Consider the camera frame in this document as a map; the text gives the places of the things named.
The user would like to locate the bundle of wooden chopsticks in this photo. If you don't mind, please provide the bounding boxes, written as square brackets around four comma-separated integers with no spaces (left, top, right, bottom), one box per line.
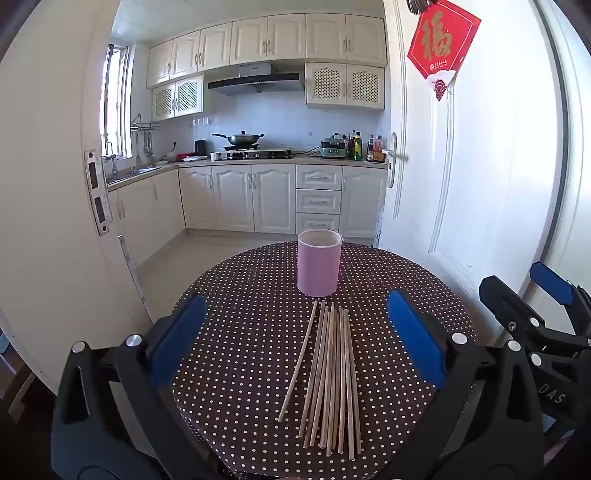
[277,300,363,457]

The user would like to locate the pink cylindrical cup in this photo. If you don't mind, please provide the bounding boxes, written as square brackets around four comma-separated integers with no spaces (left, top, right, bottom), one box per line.
[297,228,343,297]

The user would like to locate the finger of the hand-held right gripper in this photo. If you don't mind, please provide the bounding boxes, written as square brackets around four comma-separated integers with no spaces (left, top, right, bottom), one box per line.
[529,261,591,340]
[479,275,591,366]

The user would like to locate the steel sink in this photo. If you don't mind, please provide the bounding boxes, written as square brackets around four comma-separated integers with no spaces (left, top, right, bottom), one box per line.
[111,165,162,182]

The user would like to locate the cream cabinet drawer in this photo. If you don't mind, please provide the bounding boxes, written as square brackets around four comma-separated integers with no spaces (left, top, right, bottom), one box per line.
[296,189,342,214]
[296,165,343,190]
[295,213,341,234]

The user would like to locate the cream lower kitchen cabinets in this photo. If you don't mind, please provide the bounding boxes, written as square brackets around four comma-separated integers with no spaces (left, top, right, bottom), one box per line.
[107,164,389,266]

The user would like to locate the cream upper wall cabinets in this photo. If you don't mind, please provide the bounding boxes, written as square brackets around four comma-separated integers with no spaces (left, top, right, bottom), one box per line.
[147,13,387,89]

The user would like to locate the range hood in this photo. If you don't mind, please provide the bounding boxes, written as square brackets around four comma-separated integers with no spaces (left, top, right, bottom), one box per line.
[207,63,305,96]

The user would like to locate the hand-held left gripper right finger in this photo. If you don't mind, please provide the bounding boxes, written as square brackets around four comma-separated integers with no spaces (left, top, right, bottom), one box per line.
[375,290,546,480]

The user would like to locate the green electric cooker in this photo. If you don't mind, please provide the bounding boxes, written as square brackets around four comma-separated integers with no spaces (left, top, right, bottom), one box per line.
[320,134,349,160]

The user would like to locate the brown wooden furniture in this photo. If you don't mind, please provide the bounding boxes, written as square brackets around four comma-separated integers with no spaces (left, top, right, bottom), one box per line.
[7,369,38,423]

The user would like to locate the silver door handle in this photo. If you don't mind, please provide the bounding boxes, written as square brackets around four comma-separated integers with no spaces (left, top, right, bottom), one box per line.
[387,133,409,189]

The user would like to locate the metal wok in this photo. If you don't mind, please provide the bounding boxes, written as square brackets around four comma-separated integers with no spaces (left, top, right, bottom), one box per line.
[211,131,265,148]

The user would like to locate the metal door strike plate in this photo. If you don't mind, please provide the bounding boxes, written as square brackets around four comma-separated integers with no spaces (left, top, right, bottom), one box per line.
[84,150,114,236]

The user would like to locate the red paper door decoration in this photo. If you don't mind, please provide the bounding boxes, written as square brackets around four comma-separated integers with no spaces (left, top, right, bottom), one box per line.
[407,0,482,101]

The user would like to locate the brown polka dot tablecloth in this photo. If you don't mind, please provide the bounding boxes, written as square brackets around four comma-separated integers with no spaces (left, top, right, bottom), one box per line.
[171,240,478,480]

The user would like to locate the cream lattice wall cabinet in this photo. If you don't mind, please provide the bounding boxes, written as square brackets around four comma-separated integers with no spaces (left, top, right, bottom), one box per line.
[305,62,386,110]
[151,74,205,121]

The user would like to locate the gas stove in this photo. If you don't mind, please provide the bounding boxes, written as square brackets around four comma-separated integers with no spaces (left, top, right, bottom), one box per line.
[223,147,295,160]

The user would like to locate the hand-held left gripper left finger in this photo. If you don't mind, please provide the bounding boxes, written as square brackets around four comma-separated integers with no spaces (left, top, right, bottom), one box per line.
[51,293,222,480]

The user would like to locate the white door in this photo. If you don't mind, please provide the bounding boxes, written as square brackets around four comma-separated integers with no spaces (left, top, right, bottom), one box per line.
[379,0,573,352]

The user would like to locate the metal wall rack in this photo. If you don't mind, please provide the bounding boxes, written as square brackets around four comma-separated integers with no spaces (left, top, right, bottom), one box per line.
[130,113,161,132]

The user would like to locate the kitchen window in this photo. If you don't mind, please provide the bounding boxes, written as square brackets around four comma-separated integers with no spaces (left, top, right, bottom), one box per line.
[102,44,132,158]

